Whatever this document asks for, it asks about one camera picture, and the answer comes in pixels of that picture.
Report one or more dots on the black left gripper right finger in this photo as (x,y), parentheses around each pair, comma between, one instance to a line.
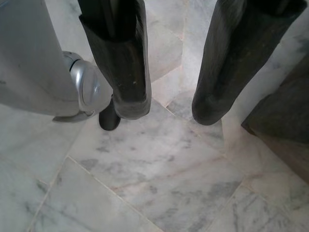
(227,72)

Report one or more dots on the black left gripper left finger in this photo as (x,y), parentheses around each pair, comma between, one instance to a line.
(128,72)

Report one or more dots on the black robot left foot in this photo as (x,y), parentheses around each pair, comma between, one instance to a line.
(108,120)

